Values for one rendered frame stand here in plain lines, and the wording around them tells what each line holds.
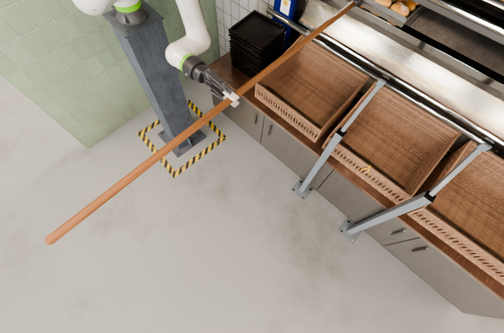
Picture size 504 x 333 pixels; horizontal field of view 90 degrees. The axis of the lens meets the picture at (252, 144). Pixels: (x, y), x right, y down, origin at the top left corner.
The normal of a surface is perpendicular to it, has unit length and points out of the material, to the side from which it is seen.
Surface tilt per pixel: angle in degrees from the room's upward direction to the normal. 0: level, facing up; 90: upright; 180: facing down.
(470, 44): 0
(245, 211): 0
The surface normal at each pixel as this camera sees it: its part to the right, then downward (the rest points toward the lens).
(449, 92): -0.63, 0.43
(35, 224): 0.04, -0.47
